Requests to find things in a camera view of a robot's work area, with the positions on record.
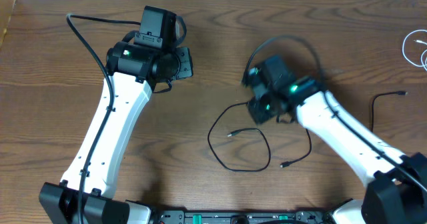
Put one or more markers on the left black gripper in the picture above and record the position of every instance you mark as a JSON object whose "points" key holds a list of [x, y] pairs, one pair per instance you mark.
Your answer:
{"points": [[184, 62]]}

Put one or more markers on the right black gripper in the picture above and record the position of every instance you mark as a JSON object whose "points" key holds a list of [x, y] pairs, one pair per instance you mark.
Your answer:
{"points": [[255, 110]]}

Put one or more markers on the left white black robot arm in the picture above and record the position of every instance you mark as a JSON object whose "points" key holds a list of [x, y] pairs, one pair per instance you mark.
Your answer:
{"points": [[152, 53]]}

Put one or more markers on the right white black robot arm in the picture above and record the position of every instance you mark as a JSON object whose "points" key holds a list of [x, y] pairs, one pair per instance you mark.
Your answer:
{"points": [[395, 183]]}

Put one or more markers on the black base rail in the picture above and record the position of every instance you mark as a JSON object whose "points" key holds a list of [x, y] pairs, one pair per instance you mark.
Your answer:
{"points": [[233, 217]]}

